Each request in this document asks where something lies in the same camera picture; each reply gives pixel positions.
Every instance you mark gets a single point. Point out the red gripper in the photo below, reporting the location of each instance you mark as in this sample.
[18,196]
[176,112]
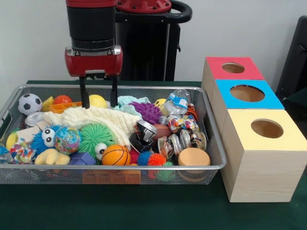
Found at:
[93,64]

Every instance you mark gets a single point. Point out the cream knitted cloth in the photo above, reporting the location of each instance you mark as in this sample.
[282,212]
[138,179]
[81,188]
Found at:
[96,118]

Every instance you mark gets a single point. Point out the blue puffer toy with eyes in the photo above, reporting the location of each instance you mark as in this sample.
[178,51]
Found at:
[38,143]

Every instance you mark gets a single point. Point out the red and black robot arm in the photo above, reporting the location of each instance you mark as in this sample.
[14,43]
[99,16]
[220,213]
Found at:
[91,24]

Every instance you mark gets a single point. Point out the silver mesh bin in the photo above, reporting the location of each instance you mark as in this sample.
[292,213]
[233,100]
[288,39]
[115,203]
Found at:
[168,176]

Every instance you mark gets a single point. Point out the wooden box with three holes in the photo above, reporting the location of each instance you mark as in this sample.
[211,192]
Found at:
[263,172]

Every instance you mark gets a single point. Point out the plain yellow ball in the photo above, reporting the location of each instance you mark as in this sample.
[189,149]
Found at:
[98,101]

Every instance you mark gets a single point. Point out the purple spiky ball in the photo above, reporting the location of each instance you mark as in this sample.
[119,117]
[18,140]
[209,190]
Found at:
[146,111]

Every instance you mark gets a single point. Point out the globe print ball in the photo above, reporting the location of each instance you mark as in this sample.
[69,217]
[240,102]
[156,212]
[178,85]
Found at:
[67,140]

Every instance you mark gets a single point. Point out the orange toy basketball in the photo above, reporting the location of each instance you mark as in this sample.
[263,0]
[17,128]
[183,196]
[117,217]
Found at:
[116,155]

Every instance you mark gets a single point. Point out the black and white soccer ball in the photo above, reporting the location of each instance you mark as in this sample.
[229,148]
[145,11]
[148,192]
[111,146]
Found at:
[30,103]

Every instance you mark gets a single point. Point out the orange round foam disc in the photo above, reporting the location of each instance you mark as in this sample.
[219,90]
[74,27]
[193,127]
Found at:
[193,157]

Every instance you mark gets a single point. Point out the dark green table cloth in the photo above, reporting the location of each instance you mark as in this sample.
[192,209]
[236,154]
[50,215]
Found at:
[299,101]
[144,210]

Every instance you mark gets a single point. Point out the black monitor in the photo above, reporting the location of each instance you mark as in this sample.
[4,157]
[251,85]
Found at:
[295,55]

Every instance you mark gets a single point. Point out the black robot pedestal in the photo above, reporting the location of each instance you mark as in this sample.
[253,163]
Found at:
[148,48]

